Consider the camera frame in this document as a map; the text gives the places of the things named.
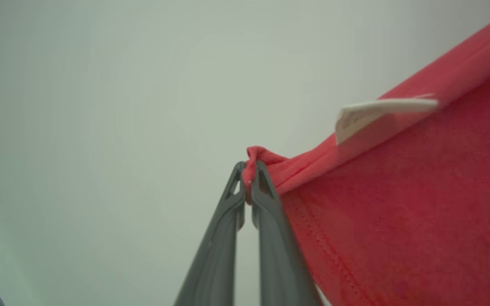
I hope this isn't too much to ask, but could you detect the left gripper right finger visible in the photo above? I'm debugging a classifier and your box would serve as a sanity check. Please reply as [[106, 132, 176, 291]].
[[251, 160, 325, 306]]

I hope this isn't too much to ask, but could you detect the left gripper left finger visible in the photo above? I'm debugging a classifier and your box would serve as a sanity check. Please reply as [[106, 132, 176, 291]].
[[173, 161, 247, 306]]

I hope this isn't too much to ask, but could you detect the red and white shirt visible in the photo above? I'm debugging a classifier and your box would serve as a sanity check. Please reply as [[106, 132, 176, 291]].
[[242, 6, 490, 306]]

